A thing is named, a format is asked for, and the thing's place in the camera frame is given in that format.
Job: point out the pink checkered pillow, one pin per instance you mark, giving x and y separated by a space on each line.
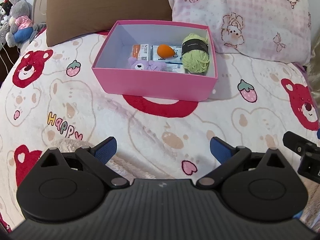
273 30

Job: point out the pink cardboard box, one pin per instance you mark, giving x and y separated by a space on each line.
115 76

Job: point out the blue wet wipes pack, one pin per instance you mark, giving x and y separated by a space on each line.
176 59

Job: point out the green yarn ball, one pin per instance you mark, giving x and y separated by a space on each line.
195 54

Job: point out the orange makeup sponge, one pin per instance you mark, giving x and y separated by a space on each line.
165 51

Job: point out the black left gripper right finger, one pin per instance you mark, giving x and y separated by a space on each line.
230 158

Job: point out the orange white tissue pack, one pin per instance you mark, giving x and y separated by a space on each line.
141 52

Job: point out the brown pillow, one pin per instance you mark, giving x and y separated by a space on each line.
67 19

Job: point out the black white plush toy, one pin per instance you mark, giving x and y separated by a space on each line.
5 11

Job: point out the grey plush toy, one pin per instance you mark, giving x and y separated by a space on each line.
21 26

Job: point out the bear print blanket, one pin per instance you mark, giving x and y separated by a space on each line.
51 98

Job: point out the purple plush toy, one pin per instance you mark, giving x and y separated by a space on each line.
136 64

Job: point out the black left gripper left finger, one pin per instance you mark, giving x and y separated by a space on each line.
95 159

